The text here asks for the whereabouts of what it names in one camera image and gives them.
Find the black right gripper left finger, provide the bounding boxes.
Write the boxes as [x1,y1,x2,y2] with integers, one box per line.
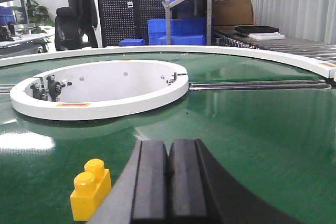
[89,140,167,223]

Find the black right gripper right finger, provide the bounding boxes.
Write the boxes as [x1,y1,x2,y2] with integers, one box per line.
[168,139,300,223]

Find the yellow toy brick block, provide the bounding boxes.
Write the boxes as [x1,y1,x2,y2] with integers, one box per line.
[70,158,112,221]

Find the small blue bin on floor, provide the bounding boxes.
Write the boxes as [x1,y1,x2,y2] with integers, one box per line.
[119,38,146,47]

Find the stacked blue crates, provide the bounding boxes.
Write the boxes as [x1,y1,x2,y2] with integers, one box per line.
[148,18,207,46]

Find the black tray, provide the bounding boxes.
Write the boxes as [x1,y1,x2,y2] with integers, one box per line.
[235,26,279,34]

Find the black office chair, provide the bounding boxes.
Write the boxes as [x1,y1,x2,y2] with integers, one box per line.
[55,7,82,51]

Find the cardboard box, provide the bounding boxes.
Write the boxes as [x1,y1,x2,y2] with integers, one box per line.
[212,0,255,30]

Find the white desk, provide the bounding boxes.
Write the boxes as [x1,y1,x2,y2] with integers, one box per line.
[1,23,55,58]

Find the roller conveyor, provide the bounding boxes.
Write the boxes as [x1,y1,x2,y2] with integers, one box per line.
[214,30,335,65]

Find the black perforated panel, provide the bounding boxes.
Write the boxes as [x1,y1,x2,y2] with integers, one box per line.
[98,0,165,47]

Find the person in dark jacket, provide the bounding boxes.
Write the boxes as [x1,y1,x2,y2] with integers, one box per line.
[68,0,98,48]

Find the green potted plant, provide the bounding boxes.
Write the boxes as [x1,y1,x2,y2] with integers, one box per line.
[12,0,55,43]

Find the white inner ring guard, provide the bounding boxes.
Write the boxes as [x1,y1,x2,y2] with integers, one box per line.
[10,60,188,121]

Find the white ring guard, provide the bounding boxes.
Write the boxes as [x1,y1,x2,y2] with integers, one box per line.
[1,45,335,79]
[10,60,188,121]

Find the metal rail strip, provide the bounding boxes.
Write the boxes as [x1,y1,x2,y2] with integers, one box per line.
[189,80,332,91]

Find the white outer ring guard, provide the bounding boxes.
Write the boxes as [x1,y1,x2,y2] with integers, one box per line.
[1,45,335,79]

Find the grey metal rack frame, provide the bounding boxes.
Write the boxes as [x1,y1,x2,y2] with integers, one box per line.
[162,0,212,46]

